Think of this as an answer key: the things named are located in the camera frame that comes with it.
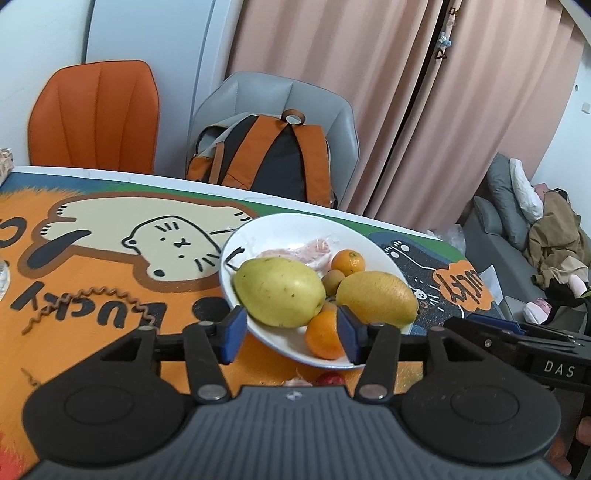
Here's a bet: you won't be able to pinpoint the colourful cat table mat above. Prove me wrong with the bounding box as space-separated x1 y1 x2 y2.
0 171 502 471

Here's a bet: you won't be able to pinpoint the small red fruit on mat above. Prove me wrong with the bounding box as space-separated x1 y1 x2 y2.
315 371 346 387

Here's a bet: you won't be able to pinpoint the orange black backpack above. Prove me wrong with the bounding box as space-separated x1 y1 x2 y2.
185 109 338 208

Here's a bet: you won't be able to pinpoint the grey chair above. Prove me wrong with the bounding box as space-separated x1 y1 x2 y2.
187 71 360 203

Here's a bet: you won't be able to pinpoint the small orange in plate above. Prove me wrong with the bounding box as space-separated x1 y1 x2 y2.
331 249 366 276

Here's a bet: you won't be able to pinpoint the brown coiled cord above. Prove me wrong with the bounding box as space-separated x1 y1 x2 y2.
20 285 160 388

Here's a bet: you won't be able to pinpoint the white plastic bags on floor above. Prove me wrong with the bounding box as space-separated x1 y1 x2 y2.
427 224 467 255

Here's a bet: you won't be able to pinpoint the green-yellow pear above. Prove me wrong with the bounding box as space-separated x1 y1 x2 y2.
231 257 325 329

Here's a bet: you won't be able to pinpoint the brown kiwi-like fruit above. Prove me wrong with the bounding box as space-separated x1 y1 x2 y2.
322 269 346 297

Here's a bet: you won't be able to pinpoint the tissue pack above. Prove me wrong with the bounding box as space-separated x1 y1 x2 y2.
0 148 14 185

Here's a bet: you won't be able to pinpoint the yellow pear with stem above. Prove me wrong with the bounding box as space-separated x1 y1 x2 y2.
335 271 419 328

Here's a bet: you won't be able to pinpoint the wrapped pink piece in plate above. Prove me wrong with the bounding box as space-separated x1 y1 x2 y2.
257 239 332 274

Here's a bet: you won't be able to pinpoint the large orange mandarin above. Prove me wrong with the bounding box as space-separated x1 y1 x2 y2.
304 310 346 360

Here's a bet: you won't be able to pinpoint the pink curtain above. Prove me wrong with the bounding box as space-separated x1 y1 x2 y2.
228 1 587 230

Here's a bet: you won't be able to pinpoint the white oval plate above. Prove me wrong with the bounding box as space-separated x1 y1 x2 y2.
218 213 405 370

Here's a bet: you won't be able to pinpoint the small brown longan in plate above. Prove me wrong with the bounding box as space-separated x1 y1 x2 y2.
321 301 337 312

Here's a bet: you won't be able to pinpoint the grey sofa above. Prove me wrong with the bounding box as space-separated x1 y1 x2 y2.
462 154 546 305

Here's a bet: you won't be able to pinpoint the person's right hand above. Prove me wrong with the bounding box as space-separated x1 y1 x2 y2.
546 414 591 478

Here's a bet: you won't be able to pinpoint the clothes pile on sofa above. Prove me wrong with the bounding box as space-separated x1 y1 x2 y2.
509 158 590 325

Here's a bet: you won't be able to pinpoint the orange chair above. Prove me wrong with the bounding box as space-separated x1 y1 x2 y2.
27 60 160 174

